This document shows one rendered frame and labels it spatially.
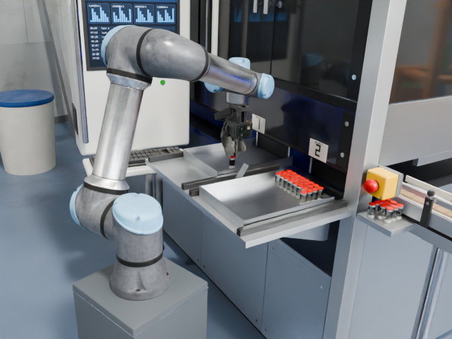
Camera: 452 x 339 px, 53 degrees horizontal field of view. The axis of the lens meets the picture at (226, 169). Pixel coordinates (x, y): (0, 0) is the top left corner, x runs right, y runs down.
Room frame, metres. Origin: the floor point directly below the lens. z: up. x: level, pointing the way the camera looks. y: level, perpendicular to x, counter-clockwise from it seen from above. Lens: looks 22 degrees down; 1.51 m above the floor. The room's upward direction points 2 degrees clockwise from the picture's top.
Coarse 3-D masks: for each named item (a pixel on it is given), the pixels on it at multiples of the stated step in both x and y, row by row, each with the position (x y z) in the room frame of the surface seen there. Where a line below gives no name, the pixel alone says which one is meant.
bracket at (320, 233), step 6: (312, 228) 1.30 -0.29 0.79; (318, 228) 1.31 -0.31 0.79; (324, 228) 1.33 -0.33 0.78; (294, 234) 1.26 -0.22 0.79; (300, 234) 1.27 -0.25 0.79; (306, 234) 1.29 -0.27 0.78; (312, 234) 1.30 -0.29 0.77; (318, 234) 1.31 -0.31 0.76; (324, 234) 1.33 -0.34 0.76; (318, 240) 1.32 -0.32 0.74; (324, 240) 1.33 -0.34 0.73
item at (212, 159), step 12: (216, 144) 1.75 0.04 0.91; (252, 144) 1.85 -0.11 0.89; (192, 156) 1.61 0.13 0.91; (204, 156) 1.69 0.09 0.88; (216, 156) 1.70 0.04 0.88; (240, 156) 1.71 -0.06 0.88; (252, 156) 1.71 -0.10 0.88; (264, 156) 1.72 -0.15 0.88; (204, 168) 1.53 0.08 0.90; (216, 168) 1.57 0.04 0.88; (228, 168) 1.57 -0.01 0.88; (240, 168) 1.51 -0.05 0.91; (252, 168) 1.54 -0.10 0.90
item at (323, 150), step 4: (312, 140) 1.44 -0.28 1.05; (312, 144) 1.44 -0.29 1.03; (320, 144) 1.41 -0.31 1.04; (324, 144) 1.40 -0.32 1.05; (312, 148) 1.44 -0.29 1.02; (316, 148) 1.43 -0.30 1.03; (320, 148) 1.41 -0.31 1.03; (324, 148) 1.39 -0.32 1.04; (312, 152) 1.44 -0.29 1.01; (320, 152) 1.41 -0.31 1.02; (324, 152) 1.39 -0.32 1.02; (312, 156) 1.44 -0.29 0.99; (316, 156) 1.42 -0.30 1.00; (320, 156) 1.41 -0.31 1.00; (324, 156) 1.39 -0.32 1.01; (320, 160) 1.40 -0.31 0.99; (324, 160) 1.39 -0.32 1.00
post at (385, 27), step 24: (384, 0) 1.27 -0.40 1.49; (384, 24) 1.26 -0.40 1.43; (384, 48) 1.26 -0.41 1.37; (384, 72) 1.27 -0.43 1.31; (360, 96) 1.30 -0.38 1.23; (384, 96) 1.28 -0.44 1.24; (360, 120) 1.29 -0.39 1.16; (384, 120) 1.29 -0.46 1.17; (360, 144) 1.28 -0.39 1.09; (360, 168) 1.26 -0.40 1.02; (360, 192) 1.26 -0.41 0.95; (360, 240) 1.28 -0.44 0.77; (336, 264) 1.29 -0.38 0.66; (360, 264) 1.29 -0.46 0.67; (336, 288) 1.28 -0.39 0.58; (336, 312) 1.27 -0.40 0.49; (336, 336) 1.26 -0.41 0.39
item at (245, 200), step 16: (256, 176) 1.44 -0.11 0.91; (272, 176) 1.48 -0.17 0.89; (208, 192) 1.28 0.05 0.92; (224, 192) 1.36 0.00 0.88; (240, 192) 1.36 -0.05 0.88; (256, 192) 1.37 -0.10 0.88; (272, 192) 1.37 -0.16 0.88; (224, 208) 1.20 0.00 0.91; (240, 208) 1.25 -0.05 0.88; (256, 208) 1.25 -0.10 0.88; (272, 208) 1.26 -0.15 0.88; (288, 208) 1.20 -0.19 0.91; (304, 208) 1.22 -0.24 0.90; (240, 224) 1.12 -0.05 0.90
